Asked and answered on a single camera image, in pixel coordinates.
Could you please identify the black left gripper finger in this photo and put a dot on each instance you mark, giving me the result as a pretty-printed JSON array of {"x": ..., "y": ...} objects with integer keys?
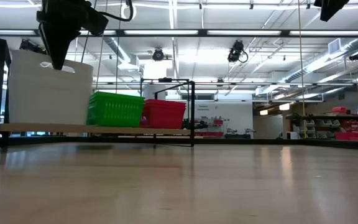
[{"x": 57, "y": 46}]

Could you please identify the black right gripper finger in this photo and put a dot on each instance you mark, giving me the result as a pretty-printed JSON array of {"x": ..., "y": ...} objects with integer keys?
[{"x": 329, "y": 9}]

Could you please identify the black background machinery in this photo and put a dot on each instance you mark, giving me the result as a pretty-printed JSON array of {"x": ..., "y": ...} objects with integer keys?
[{"x": 31, "y": 46}]

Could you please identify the black overhead rig beam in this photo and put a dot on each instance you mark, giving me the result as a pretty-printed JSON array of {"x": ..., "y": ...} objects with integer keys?
[{"x": 120, "y": 32}]

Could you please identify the black round ceiling fixture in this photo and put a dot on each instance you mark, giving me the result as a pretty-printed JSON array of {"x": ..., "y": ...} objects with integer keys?
[{"x": 158, "y": 55}]

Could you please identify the distant red bin rack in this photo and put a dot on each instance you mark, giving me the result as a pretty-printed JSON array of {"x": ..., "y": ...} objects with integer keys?
[{"x": 353, "y": 124}]

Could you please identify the distant cluttered workbench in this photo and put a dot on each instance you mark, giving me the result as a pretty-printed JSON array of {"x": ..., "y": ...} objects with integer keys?
[{"x": 210, "y": 124}]

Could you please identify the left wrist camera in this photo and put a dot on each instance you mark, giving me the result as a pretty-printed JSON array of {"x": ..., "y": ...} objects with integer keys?
[{"x": 96, "y": 21}]

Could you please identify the black frame wooden shelf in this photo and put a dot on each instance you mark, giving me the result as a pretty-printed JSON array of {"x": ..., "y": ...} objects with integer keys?
[{"x": 104, "y": 129}]

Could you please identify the black overhead camera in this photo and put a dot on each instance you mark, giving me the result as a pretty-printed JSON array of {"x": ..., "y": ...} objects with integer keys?
[{"x": 236, "y": 51}]

